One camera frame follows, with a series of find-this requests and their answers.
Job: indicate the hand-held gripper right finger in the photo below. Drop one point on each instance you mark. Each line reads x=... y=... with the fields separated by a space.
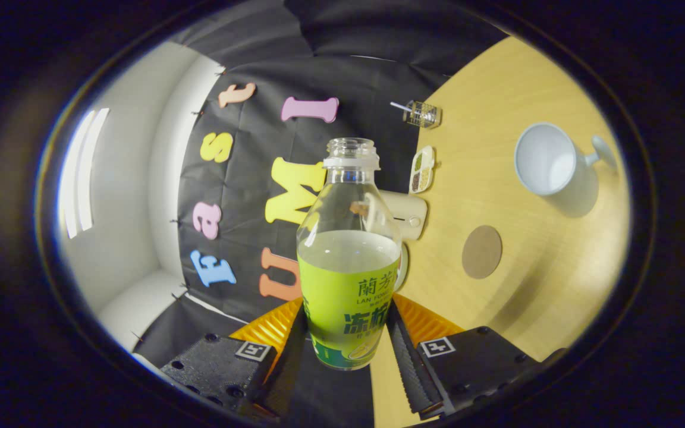
x=408 y=371

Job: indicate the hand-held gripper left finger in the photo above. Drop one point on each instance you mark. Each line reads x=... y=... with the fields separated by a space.
x=286 y=374

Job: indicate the juice bottle with green label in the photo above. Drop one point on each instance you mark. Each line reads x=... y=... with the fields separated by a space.
x=345 y=303

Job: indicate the round brown coaster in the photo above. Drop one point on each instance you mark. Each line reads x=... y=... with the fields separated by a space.
x=482 y=252

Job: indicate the white cup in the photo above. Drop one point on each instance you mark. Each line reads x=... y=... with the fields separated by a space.
x=541 y=157

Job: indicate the grey-green plate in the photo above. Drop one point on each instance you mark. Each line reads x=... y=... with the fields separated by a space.
x=404 y=267

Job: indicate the wooden table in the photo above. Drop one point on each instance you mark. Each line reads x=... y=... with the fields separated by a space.
x=527 y=297

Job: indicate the white toaster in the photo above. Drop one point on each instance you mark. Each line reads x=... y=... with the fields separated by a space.
x=411 y=214

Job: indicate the white divided tray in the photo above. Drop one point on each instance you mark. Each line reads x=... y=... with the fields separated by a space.
x=423 y=169

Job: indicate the white straw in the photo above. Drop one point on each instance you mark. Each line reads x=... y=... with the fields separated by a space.
x=399 y=106

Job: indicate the ceiling light panel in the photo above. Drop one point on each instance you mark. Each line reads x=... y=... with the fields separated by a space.
x=81 y=172

